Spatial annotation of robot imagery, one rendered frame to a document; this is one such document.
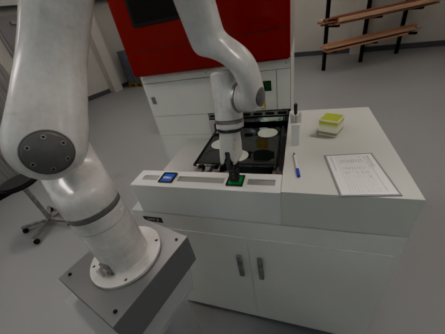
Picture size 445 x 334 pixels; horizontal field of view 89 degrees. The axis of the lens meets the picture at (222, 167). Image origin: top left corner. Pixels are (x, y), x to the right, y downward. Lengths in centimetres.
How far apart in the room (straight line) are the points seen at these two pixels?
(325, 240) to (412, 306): 95
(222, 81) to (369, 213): 54
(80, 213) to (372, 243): 79
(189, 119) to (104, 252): 95
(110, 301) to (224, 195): 41
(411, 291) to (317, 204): 113
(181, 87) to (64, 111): 94
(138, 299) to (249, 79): 57
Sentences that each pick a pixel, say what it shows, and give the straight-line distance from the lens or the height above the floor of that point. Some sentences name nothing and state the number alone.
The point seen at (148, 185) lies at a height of 96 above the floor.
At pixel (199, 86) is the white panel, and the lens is 129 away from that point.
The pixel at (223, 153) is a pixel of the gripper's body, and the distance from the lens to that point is 66.
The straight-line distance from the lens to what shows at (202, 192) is 77.
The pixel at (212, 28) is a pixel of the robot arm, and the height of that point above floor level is 140.
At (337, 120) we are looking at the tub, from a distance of 95.
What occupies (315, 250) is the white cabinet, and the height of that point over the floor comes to 71.
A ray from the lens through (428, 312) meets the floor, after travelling 174.
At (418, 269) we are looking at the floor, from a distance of 187.
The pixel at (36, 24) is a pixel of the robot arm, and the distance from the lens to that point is 49.
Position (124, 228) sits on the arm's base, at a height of 105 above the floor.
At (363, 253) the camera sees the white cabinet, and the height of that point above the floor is 73.
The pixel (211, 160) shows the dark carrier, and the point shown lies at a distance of 101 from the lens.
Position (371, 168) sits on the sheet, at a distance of 82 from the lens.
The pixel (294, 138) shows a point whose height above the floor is 100.
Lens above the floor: 142
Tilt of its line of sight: 34 degrees down
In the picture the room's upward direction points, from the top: 11 degrees counter-clockwise
